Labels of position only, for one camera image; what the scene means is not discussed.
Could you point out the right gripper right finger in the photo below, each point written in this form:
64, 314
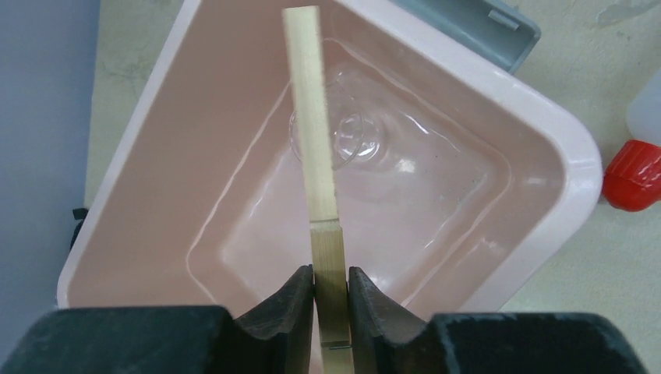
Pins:
387, 338

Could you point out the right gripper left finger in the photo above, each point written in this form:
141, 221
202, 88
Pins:
273, 337

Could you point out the pink plastic bin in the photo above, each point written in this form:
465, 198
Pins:
479, 179

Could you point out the white squeeze bottle red cap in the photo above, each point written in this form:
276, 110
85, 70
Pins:
632, 179

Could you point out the wooden stick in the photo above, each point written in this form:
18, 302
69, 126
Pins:
305, 59

